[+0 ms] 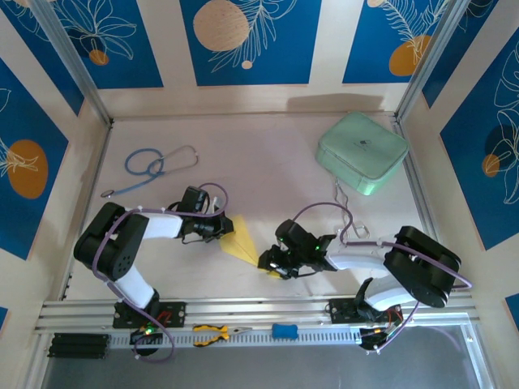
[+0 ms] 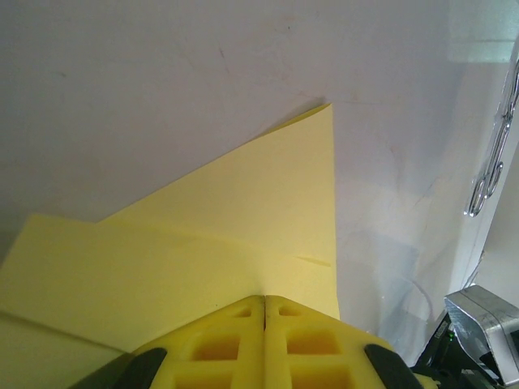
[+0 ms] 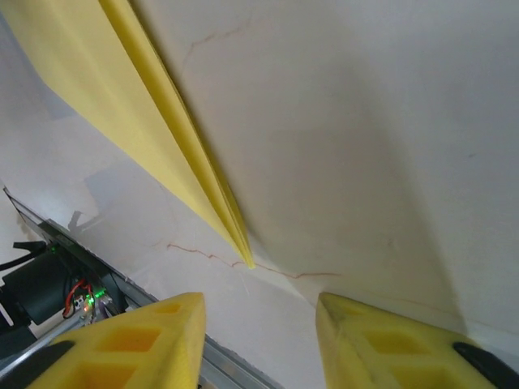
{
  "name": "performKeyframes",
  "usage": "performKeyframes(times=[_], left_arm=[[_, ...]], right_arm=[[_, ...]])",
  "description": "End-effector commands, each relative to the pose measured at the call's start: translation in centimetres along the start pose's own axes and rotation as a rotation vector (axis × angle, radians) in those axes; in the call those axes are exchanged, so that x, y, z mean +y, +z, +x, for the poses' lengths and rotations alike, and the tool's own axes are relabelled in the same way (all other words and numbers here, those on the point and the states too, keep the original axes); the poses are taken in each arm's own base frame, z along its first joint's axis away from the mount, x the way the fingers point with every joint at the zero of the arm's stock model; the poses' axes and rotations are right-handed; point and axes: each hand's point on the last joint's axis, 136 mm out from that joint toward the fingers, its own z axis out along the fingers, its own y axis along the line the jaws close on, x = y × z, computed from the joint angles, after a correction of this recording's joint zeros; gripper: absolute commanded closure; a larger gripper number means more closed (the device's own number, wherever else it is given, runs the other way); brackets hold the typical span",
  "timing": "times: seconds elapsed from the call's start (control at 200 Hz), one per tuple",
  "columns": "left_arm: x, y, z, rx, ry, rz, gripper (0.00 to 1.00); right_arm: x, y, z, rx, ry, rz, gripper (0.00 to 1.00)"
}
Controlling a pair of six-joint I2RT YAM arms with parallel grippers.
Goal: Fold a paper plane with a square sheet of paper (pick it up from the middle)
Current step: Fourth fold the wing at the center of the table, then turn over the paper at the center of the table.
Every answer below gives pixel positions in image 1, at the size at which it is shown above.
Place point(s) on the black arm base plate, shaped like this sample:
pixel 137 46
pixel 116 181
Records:
pixel 340 311
pixel 174 314

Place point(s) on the mint green zip case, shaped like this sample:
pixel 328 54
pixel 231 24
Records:
pixel 361 152

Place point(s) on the yellow square paper sheet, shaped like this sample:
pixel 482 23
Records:
pixel 241 243

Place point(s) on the aluminium corner post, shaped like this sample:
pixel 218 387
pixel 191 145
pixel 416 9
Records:
pixel 73 65
pixel 430 61

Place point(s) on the aluminium frame rail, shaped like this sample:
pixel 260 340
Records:
pixel 251 310

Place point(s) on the black stacked bars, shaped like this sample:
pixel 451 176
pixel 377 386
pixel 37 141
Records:
pixel 79 345

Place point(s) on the black controller board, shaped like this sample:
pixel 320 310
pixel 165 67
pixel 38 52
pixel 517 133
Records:
pixel 144 336
pixel 377 336

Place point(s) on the blue stethoscope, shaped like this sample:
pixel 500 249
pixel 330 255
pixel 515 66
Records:
pixel 140 164

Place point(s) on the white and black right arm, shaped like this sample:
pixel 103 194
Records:
pixel 421 267

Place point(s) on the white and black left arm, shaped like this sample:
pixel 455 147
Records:
pixel 113 247

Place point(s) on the blue bone-shaped block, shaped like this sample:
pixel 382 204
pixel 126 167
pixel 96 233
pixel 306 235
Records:
pixel 285 331

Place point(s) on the metal crucible tongs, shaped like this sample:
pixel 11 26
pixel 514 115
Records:
pixel 344 202

